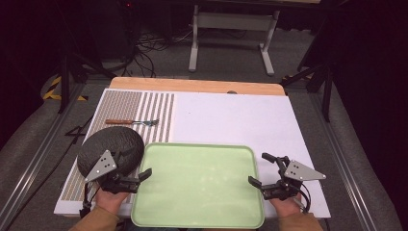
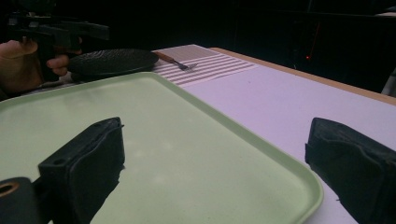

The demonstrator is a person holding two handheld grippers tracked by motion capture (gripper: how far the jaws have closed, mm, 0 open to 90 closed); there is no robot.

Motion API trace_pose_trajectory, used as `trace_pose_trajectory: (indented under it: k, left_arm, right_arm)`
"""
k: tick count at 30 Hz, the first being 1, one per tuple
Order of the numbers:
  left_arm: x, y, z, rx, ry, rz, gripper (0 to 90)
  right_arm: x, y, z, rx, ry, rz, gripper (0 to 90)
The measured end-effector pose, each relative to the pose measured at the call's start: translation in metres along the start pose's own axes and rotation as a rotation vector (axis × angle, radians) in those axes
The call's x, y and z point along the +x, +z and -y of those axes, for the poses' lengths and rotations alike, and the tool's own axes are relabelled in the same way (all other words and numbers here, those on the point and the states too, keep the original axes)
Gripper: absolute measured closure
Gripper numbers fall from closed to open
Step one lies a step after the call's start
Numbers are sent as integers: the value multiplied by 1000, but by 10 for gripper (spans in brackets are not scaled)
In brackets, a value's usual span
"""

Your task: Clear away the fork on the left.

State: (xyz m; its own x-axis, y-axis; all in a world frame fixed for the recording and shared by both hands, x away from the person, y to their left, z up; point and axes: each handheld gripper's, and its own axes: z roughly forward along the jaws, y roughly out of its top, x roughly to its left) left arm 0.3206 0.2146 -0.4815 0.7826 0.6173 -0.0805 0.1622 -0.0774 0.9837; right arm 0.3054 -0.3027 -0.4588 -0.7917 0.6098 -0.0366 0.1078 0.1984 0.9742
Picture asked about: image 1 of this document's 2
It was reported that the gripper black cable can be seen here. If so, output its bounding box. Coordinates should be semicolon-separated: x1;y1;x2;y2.
79;182;98;219
295;183;313;215

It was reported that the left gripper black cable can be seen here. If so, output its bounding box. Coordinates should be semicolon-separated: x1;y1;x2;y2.
79;182;98;219

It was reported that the white metal desk frame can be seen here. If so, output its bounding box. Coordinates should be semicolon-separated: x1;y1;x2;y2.
188;2;281;77

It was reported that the light green tray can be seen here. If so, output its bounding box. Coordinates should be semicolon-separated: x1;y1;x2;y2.
130;141;266;230

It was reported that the bundle of floor cables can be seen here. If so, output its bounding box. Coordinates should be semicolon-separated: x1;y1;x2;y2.
120;27;195;79

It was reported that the aluminium floor rail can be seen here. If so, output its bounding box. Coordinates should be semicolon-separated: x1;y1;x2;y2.
308;91;381;231
0;82;89;227

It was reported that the person's left hand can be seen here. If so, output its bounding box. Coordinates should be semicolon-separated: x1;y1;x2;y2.
93;187;130;216

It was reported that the white table cover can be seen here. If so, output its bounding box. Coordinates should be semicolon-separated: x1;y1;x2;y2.
53;88;332;219

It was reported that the fork with wooden handle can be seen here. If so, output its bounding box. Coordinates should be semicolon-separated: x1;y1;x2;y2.
105;118;160;127

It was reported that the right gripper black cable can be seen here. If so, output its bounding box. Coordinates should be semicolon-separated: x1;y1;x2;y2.
295;183;313;215

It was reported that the black tripod stand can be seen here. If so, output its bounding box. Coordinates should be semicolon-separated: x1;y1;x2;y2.
279;17;335;123
52;0;117;116

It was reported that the wooden table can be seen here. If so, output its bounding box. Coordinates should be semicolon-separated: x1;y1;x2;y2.
109;76;287;97

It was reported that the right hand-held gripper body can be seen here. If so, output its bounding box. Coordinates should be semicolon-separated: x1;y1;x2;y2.
260;156;327;202

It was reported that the striped woven placemat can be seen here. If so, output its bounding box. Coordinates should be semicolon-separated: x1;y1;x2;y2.
60;90;176;204

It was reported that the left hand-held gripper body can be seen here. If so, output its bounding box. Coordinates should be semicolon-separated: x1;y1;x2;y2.
84;149;142;195

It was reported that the person's right hand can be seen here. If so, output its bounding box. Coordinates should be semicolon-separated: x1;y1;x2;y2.
268;192;306;219

